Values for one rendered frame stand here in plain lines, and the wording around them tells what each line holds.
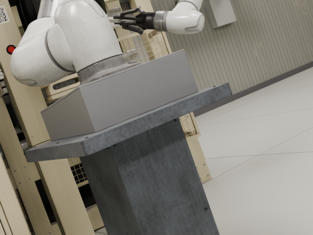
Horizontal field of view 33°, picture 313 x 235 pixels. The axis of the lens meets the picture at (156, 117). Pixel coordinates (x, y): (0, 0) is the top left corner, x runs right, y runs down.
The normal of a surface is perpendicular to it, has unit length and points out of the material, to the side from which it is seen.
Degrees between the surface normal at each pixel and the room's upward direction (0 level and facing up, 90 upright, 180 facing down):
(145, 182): 90
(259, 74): 90
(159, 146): 90
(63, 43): 88
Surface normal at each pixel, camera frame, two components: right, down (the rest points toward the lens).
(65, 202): 0.36, -0.05
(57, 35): -0.60, 0.08
